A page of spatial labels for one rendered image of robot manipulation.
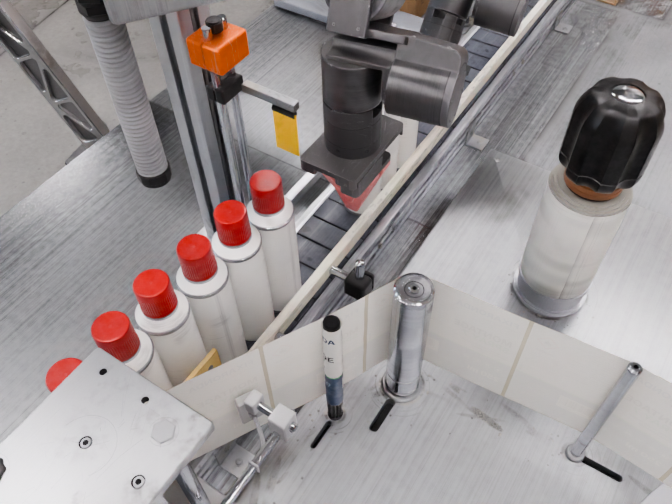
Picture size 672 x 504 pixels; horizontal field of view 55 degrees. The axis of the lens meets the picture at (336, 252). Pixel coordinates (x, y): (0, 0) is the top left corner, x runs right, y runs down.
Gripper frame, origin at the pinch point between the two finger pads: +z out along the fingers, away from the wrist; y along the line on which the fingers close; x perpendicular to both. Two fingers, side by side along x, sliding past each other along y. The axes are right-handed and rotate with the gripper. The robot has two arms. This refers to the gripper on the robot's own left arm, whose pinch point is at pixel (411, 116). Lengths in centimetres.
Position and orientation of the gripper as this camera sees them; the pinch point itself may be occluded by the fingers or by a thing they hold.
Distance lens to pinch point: 96.5
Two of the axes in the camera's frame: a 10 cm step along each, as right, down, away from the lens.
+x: 4.5, -1.3, 8.8
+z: -3.0, 9.1, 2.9
